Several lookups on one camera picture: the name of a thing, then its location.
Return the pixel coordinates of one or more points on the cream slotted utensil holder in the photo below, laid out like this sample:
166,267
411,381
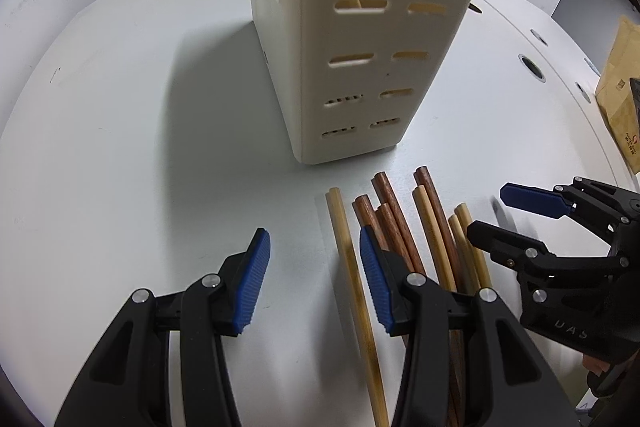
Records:
300,57

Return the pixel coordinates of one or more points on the brown cardboard box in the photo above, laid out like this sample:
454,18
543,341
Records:
617,107

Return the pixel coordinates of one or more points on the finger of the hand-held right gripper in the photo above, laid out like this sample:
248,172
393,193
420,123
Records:
530,199
500,242

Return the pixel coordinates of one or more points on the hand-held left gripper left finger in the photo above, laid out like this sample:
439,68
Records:
252,277

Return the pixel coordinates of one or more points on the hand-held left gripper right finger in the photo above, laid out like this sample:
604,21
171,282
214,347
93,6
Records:
375,277

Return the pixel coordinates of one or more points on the person's right hand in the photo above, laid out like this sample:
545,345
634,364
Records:
595,363

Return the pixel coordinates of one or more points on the light bamboo chopstick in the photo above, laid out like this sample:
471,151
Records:
431,232
472,242
352,277
460,252

